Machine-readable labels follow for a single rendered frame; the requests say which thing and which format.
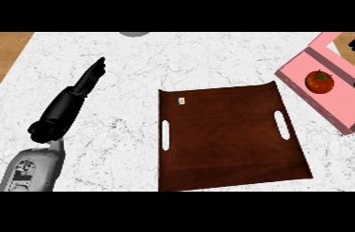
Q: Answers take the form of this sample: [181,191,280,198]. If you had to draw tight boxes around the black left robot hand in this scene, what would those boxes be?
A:
[26,56,107,145]

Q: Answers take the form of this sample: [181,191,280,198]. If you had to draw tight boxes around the dark brown wooden tray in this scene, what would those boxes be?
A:
[156,81,314,193]

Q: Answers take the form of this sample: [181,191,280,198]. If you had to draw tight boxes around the red tomato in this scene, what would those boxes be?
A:
[303,70,335,95]

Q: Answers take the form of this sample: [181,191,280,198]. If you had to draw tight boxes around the pink tray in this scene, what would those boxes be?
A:
[273,32,355,136]

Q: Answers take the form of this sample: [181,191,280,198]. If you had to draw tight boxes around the grey round object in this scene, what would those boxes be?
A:
[118,32,150,39]

